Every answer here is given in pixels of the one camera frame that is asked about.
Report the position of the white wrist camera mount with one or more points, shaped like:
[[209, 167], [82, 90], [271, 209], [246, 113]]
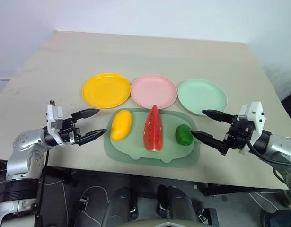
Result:
[[54, 117], [254, 116]]

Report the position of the yellow mango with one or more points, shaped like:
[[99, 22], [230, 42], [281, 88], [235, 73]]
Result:
[[121, 125]]

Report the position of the dark rounded left leg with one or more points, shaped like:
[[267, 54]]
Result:
[[121, 205]]

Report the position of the dark rounded leg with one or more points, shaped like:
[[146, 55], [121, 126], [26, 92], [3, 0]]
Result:
[[180, 205], [121, 205]]

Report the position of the yellow round plate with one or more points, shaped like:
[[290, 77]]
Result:
[[106, 90]]

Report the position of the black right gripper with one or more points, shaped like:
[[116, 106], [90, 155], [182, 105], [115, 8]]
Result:
[[238, 134]]

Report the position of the green bell pepper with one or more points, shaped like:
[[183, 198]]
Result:
[[183, 135]]

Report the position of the red watermelon slice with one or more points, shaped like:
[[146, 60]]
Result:
[[153, 130]]

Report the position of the pink round plate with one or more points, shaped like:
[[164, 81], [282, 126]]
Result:
[[154, 91]]

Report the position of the green serving tray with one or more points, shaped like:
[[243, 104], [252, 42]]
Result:
[[135, 149]]

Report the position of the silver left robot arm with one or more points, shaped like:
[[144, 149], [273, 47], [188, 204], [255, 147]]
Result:
[[22, 163]]

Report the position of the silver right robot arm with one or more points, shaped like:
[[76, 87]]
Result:
[[277, 146]]

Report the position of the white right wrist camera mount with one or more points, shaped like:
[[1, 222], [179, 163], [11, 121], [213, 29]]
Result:
[[254, 116]]

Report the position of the light green round plate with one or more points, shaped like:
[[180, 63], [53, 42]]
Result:
[[202, 97]]

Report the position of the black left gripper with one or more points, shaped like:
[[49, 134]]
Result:
[[69, 132]]

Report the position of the dark rounded right leg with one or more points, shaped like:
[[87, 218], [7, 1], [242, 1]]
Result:
[[180, 205]]

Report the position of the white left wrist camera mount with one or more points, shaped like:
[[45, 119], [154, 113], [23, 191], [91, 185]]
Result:
[[54, 117]]

